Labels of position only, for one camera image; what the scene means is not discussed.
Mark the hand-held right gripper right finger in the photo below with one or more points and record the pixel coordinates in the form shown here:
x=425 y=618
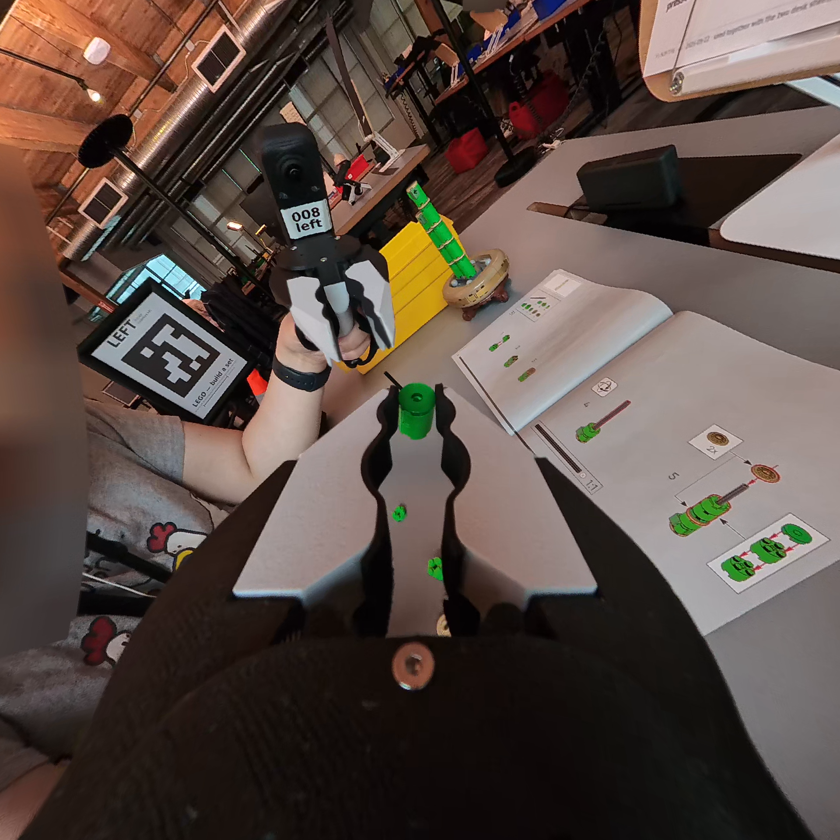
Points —
x=525 y=525

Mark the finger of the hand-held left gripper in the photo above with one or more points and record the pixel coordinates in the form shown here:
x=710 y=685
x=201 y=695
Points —
x=308 y=302
x=377 y=308

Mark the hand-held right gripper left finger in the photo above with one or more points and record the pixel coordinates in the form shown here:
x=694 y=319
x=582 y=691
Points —
x=308 y=525

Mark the green cylinder toy brick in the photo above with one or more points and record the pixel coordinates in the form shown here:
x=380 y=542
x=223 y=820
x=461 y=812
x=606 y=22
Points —
x=417 y=413

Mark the person's left forearm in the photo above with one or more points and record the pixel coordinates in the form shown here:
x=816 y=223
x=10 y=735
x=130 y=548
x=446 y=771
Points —
x=282 y=426

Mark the grey desk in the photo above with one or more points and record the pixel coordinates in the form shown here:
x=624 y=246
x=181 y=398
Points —
x=787 y=689

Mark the person's left hand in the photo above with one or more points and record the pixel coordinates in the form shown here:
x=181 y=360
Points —
x=308 y=353

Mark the yellow plastic bin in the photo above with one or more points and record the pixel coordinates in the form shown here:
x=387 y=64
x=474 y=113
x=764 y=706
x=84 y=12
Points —
x=413 y=275

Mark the black wrist watch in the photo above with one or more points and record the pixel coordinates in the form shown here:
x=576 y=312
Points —
x=298 y=379

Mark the toy bamboo model in pot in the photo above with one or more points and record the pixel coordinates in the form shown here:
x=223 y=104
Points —
x=453 y=253

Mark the small tan round brick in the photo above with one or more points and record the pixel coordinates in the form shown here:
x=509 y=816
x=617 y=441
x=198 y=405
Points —
x=443 y=627

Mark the person in grey shirt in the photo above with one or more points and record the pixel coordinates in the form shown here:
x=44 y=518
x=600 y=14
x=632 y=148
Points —
x=144 y=453

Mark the red beanbag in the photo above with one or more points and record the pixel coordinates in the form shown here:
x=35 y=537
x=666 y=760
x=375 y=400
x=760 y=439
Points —
x=538 y=105
x=467 y=152

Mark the framed marker sign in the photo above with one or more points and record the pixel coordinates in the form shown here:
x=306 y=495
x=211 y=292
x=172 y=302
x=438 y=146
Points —
x=131 y=341

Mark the toy instruction booklet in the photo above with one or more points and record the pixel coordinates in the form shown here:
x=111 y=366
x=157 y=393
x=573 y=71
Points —
x=623 y=367

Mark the black rectangular box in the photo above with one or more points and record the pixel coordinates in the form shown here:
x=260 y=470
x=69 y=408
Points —
x=630 y=177

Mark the white flat board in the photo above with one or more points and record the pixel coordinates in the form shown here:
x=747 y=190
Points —
x=787 y=203

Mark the silver ventilation duct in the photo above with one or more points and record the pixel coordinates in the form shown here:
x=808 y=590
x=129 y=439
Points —
x=164 y=124

